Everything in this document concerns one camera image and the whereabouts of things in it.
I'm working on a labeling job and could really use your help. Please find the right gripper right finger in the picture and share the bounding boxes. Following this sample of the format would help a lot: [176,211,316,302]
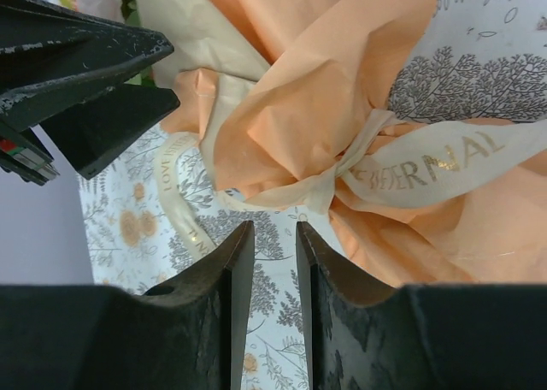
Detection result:
[295,221,411,390]

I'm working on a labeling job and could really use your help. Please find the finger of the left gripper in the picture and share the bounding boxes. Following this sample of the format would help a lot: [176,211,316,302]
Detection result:
[42,84,179,180]
[1,0,174,132]

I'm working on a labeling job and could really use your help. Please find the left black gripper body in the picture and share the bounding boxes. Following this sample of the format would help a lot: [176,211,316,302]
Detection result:
[1,121,59,186]

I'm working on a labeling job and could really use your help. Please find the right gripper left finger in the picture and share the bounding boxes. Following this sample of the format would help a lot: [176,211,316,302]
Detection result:
[140,221,255,389]

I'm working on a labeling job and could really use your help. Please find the pink flower bunch green stems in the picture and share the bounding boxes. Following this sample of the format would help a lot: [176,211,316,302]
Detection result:
[50,0,155,86]

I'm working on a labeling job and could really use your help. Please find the cream printed ribbon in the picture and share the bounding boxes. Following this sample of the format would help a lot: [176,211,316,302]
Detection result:
[155,103,546,256]

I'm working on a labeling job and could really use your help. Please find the orange beige wrapping paper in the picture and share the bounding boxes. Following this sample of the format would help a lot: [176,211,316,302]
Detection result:
[137,0,546,286]

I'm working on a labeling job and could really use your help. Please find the floral patterned table mat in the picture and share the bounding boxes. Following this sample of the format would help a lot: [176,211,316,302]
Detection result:
[50,0,547,390]

